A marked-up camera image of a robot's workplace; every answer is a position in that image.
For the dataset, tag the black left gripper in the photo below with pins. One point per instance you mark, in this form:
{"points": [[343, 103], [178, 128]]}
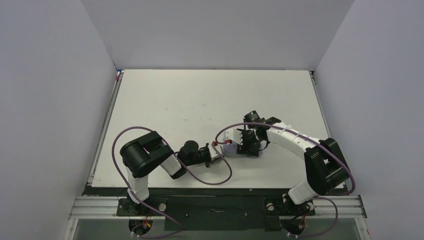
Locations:
{"points": [[207, 156]]}

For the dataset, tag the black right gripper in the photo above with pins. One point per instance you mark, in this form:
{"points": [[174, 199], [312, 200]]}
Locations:
{"points": [[249, 141]]}

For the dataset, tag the lavender umbrella case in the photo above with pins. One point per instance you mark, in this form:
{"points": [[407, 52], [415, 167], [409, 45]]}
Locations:
{"points": [[230, 150]]}

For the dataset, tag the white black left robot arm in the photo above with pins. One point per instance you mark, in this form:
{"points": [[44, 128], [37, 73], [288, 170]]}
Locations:
{"points": [[145, 153]]}

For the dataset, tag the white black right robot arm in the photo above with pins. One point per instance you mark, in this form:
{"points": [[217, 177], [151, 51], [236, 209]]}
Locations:
{"points": [[325, 165]]}

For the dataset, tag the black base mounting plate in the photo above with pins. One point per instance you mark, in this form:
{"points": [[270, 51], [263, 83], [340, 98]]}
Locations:
{"points": [[210, 222]]}

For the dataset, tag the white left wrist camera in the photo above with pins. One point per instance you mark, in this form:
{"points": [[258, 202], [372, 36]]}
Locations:
{"points": [[215, 151]]}

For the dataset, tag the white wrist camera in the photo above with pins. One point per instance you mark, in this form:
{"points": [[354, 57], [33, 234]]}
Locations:
{"points": [[215, 151], [233, 136]]}

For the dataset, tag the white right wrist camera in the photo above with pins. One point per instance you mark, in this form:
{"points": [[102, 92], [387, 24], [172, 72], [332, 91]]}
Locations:
{"points": [[233, 136]]}

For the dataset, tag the aluminium front mounting rail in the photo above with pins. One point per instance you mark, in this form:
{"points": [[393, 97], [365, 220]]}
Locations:
{"points": [[113, 208]]}

